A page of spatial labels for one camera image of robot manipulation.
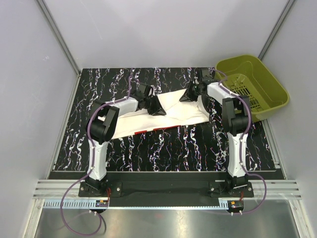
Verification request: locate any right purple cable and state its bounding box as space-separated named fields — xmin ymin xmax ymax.
xmin=205 ymin=68 xmax=267 ymax=216

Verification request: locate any left aluminium frame post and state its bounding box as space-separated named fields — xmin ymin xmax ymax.
xmin=35 ymin=0 xmax=81 ymax=76

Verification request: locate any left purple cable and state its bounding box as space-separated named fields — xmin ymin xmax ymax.
xmin=59 ymin=75 xmax=139 ymax=235

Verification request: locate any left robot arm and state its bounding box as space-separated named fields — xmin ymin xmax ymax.
xmin=85 ymin=83 xmax=166 ymax=196

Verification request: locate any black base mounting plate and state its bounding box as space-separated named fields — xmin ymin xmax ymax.
xmin=79 ymin=172 xmax=254 ymax=198

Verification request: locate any black patterned table mat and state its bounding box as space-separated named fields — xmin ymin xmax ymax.
xmin=53 ymin=67 xmax=276 ymax=173

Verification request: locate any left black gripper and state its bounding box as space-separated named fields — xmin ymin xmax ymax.
xmin=144 ymin=95 xmax=166 ymax=117

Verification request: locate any white t shirt red print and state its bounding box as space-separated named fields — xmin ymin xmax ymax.
xmin=113 ymin=89 xmax=209 ymax=139

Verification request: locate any right aluminium frame post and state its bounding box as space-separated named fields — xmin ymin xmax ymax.
xmin=258 ymin=0 xmax=297 ymax=60

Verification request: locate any purple cable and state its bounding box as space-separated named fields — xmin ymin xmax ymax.
xmin=205 ymin=68 xmax=267 ymax=216
xmin=59 ymin=75 xmax=139 ymax=235

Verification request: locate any olive green plastic basket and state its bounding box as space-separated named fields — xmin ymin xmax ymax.
xmin=215 ymin=55 xmax=289 ymax=122

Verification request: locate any slotted grey cable duct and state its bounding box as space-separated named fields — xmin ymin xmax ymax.
xmin=44 ymin=198 xmax=228 ymax=210

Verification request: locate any aluminium rail profile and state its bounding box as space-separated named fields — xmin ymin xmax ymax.
xmin=32 ymin=179 xmax=76 ymax=199

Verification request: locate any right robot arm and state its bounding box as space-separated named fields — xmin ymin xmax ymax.
xmin=179 ymin=68 xmax=252 ymax=197

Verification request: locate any aluminium frame post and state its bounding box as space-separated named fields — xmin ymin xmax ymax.
xmin=258 ymin=0 xmax=297 ymax=60
xmin=35 ymin=0 xmax=81 ymax=76

